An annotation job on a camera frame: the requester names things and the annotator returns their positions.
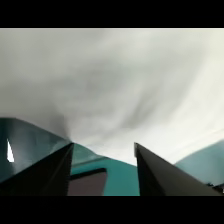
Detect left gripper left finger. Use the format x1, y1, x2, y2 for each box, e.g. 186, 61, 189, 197
0, 142, 75, 197

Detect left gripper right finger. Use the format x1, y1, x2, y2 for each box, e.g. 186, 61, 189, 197
133, 142, 224, 197

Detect white shirt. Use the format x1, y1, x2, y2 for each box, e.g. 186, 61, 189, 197
0, 28, 224, 167

